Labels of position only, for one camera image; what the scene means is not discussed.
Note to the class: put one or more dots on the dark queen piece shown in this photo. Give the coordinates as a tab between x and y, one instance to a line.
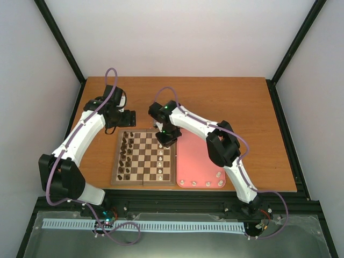
123	153

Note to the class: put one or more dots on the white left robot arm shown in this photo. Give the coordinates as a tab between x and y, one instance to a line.
61	178

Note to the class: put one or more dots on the pink silicone tray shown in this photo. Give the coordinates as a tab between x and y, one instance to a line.
194	164

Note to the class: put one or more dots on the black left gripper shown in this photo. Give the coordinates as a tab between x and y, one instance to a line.
127	122

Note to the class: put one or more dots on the black aluminium frame rail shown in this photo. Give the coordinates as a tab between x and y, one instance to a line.
223	204

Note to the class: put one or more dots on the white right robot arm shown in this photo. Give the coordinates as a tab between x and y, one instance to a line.
222	143

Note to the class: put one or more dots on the light blue cable duct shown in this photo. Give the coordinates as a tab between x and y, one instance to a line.
146	226

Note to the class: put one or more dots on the wooden chess board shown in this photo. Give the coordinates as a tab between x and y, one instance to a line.
140	168

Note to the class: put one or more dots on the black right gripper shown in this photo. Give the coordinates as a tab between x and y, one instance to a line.
166	143

